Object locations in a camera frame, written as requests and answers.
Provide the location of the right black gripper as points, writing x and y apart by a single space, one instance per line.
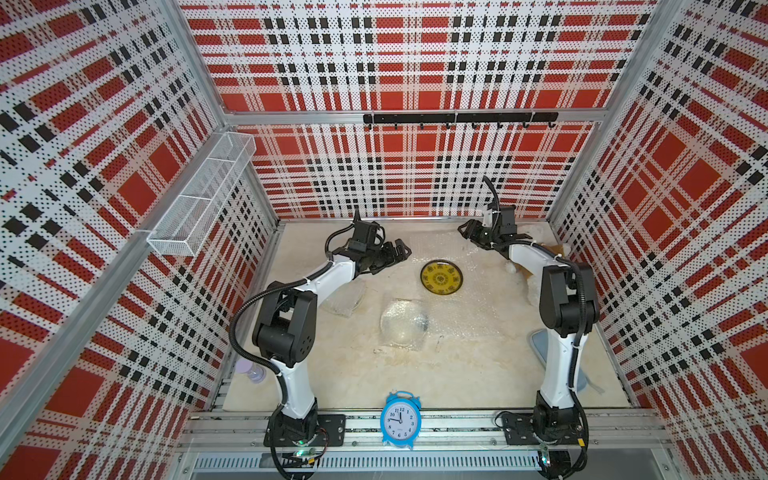
470 231

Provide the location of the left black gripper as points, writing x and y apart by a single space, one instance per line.
392 258

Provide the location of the yellow patterned plate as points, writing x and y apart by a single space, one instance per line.
441 277

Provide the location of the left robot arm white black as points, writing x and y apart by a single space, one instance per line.
276 328

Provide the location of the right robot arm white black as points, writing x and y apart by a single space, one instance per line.
568 308

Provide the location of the bubble wrapped plate left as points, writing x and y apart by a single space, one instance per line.
345 300

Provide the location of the white teddy bear brown shirt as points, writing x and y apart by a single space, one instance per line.
538 250

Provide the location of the grey blue oval dish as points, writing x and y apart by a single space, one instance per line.
538 341

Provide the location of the blue alarm clock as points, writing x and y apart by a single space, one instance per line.
401 420

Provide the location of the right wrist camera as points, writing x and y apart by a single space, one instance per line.
493 217

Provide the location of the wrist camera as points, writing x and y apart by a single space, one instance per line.
493 217
367 232

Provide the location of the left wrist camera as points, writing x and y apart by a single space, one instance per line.
367 232

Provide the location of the black hook rail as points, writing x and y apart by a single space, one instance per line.
397 119

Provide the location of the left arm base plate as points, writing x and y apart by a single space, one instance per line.
317 430

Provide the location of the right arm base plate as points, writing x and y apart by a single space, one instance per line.
516 427

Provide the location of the white wire mesh basket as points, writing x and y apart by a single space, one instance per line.
216 171

